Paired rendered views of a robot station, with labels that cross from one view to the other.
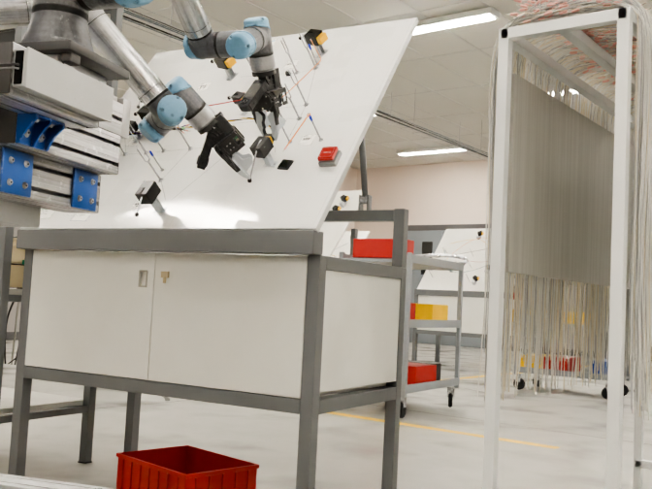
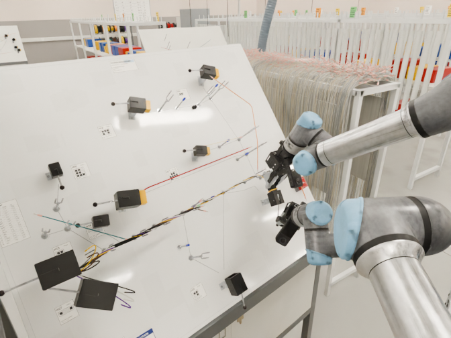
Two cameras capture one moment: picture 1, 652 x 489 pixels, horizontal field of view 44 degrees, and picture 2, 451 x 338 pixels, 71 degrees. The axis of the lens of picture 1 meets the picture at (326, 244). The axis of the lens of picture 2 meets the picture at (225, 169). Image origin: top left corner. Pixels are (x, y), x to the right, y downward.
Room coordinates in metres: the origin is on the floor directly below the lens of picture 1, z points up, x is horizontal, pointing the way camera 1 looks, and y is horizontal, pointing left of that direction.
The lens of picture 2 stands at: (2.21, 1.31, 1.81)
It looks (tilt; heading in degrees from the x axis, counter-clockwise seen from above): 26 degrees down; 292
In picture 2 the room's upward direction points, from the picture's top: 1 degrees counter-clockwise
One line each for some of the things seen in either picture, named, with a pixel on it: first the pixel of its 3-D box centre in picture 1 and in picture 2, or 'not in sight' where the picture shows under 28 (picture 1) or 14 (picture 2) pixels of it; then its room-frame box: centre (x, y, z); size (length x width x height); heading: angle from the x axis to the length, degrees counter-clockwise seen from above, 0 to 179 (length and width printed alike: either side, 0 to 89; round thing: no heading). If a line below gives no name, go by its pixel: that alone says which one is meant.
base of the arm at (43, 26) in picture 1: (58, 35); not in sight; (1.69, 0.59, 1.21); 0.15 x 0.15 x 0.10
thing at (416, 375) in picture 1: (406, 325); not in sight; (5.36, -0.56, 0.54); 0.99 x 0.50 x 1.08; 148
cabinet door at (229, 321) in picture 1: (224, 320); (276, 308); (2.38, 0.29, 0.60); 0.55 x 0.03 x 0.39; 61
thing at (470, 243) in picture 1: (473, 295); not in sight; (9.40, -1.75, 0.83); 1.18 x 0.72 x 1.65; 53
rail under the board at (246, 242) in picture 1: (153, 241); (233, 308); (2.50, 0.54, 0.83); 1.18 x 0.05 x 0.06; 61
